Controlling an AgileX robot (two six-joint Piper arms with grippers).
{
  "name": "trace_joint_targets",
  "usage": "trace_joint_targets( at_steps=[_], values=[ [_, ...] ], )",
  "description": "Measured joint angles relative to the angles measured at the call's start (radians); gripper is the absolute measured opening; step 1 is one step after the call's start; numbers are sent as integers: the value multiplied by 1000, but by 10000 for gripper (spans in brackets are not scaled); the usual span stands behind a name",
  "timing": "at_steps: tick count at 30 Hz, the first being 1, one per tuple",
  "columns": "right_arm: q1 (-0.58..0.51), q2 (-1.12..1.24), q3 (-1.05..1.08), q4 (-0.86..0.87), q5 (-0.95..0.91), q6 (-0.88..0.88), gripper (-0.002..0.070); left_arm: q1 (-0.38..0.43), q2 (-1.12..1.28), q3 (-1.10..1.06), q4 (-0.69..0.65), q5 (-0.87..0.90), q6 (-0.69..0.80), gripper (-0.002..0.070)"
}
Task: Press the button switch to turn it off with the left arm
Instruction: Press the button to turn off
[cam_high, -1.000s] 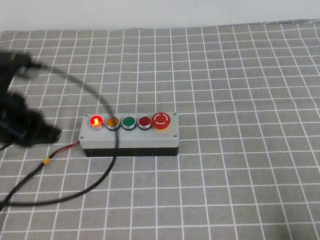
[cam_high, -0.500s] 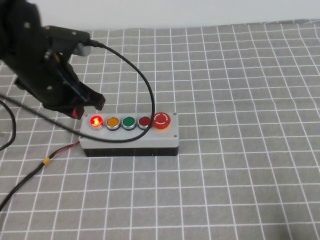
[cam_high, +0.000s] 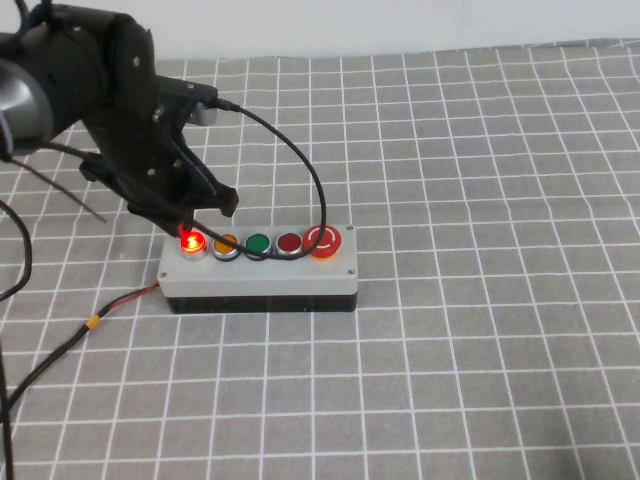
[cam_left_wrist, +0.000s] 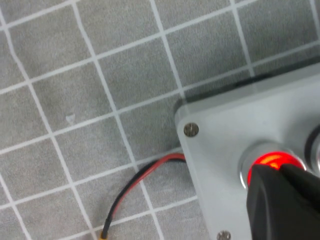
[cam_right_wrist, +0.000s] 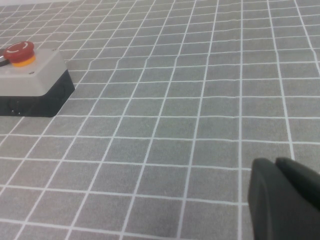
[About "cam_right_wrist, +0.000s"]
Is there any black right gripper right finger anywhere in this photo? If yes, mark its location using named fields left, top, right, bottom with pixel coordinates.
left=275, top=156, right=320, bottom=214

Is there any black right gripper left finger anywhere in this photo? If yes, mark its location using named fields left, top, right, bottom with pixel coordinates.
left=247, top=157, right=320, bottom=240

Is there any grey button box black base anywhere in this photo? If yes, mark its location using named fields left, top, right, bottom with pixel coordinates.
left=0, top=47, right=76, bottom=118

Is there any red mushroom emergency stop button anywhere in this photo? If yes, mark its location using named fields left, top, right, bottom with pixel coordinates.
left=3, top=41, right=37, bottom=68

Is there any dark red push button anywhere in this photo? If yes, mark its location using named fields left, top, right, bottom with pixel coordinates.
left=0, top=48, right=10, bottom=68

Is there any grey white-checked tablecloth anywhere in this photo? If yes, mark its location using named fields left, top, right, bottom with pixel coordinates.
left=0, top=0, right=320, bottom=240

